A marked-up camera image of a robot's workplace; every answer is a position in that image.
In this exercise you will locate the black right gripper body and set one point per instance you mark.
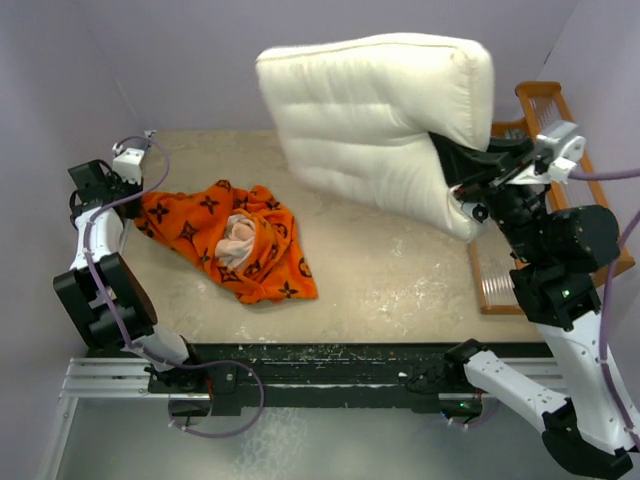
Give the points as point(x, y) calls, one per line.
point(519, 156)

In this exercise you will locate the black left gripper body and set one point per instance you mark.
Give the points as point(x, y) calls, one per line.
point(121, 187)

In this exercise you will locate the orange patterned pillowcase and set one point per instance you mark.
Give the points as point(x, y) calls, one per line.
point(244, 241)

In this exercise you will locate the white pillow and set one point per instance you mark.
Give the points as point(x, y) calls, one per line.
point(356, 118)

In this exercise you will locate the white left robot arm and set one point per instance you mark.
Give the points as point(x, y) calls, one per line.
point(106, 303)

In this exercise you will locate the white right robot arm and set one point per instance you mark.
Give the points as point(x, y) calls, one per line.
point(591, 429)

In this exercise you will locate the orange wooden tiered rack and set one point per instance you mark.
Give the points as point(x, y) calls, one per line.
point(542, 104)

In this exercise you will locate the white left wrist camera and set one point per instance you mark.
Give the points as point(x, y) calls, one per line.
point(127, 163)

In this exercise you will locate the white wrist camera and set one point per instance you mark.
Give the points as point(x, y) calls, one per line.
point(558, 149)
point(127, 163)

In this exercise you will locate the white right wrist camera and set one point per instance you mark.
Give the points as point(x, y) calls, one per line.
point(558, 149)

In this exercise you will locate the aluminium frame rail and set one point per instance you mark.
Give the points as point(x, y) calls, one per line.
point(109, 426)

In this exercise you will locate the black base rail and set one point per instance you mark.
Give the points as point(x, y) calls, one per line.
point(233, 377)

